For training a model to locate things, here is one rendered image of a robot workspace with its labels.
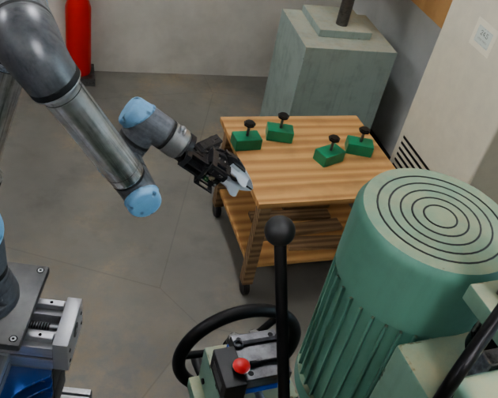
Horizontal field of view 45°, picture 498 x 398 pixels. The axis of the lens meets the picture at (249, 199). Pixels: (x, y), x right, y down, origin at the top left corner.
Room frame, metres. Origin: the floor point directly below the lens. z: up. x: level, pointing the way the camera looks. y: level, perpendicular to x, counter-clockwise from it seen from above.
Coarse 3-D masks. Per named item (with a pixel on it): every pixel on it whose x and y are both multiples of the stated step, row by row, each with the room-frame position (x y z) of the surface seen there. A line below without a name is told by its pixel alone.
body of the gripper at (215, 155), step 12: (192, 144) 1.11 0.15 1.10; (180, 156) 1.09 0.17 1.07; (192, 156) 1.10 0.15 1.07; (204, 156) 1.12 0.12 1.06; (216, 156) 1.12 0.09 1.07; (192, 168) 1.09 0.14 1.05; (204, 168) 1.09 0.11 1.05; (216, 168) 1.09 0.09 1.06; (228, 168) 1.12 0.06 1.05; (204, 180) 1.10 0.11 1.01; (216, 180) 1.09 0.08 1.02
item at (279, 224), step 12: (276, 216) 0.50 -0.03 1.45; (264, 228) 0.50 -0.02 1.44; (276, 228) 0.49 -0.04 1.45; (288, 228) 0.49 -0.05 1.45; (276, 240) 0.48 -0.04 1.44; (288, 240) 0.49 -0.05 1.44; (276, 252) 0.48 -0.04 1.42; (276, 264) 0.48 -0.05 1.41; (276, 276) 0.47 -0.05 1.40; (276, 288) 0.46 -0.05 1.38; (276, 300) 0.46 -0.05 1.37; (276, 312) 0.45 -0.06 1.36; (276, 324) 0.44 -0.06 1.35; (288, 324) 0.45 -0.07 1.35; (288, 336) 0.44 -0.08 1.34; (288, 348) 0.43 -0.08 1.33; (288, 360) 0.42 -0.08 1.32; (288, 372) 0.42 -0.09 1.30; (288, 384) 0.41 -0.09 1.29; (288, 396) 0.40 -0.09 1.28
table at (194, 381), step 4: (196, 376) 0.68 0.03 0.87; (188, 380) 0.67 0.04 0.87; (192, 380) 0.67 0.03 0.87; (196, 380) 0.67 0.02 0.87; (188, 384) 0.66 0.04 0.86; (192, 384) 0.66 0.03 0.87; (196, 384) 0.66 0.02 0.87; (200, 384) 0.66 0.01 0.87; (188, 388) 0.66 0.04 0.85; (192, 388) 0.65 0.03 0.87; (196, 388) 0.65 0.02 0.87; (200, 388) 0.65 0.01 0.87; (192, 392) 0.64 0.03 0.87; (196, 392) 0.64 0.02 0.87; (200, 392) 0.64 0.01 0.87; (192, 396) 0.64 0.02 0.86; (196, 396) 0.63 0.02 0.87; (200, 396) 0.63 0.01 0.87; (204, 396) 0.64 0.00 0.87
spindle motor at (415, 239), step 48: (384, 192) 0.52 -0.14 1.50; (432, 192) 0.54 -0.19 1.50; (480, 192) 0.56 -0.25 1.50; (384, 240) 0.44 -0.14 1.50; (432, 240) 0.46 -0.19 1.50; (480, 240) 0.47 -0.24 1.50; (336, 288) 0.47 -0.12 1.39; (384, 288) 0.42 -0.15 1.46; (432, 288) 0.41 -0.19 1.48; (336, 336) 0.45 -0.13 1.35; (384, 336) 0.42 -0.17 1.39; (432, 336) 0.41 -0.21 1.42; (336, 384) 0.43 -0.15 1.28
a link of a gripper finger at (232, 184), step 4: (228, 176) 1.15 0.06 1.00; (232, 176) 1.17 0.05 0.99; (228, 180) 1.15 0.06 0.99; (232, 180) 1.15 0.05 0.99; (236, 180) 1.16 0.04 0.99; (224, 184) 1.13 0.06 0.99; (228, 184) 1.14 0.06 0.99; (232, 184) 1.15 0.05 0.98; (236, 184) 1.15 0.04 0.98; (228, 188) 1.13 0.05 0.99; (232, 188) 1.14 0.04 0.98; (236, 188) 1.15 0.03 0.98; (240, 188) 1.16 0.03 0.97; (244, 188) 1.16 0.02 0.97; (248, 188) 1.16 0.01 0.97; (228, 192) 1.11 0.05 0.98; (232, 192) 1.12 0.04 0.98; (236, 192) 1.13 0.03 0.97; (232, 196) 1.11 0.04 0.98
